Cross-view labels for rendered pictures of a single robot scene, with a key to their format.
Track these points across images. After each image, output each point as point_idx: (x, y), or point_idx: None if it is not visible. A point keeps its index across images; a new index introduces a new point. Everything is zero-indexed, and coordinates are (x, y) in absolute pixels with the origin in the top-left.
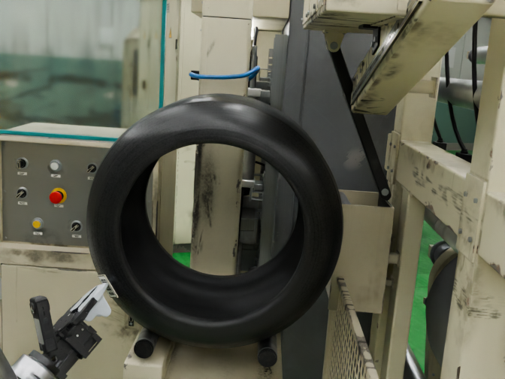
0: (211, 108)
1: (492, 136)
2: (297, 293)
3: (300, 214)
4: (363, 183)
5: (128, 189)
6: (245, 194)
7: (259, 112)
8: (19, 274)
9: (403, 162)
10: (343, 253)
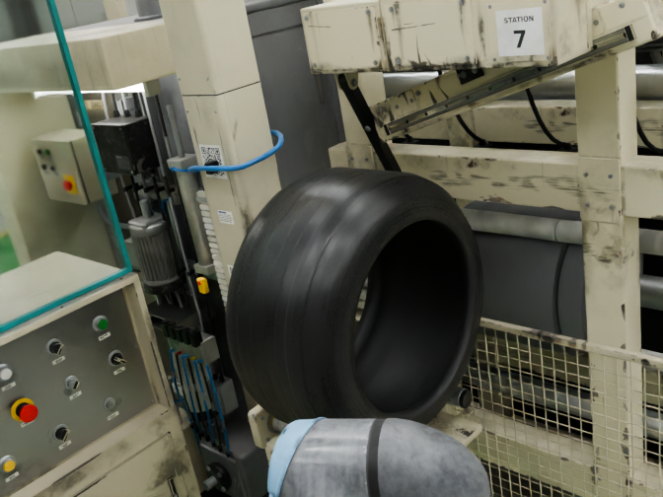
0: (383, 194)
1: (617, 123)
2: (476, 326)
3: (377, 262)
4: None
5: (354, 319)
6: (185, 281)
7: (410, 177)
8: None
9: None
10: None
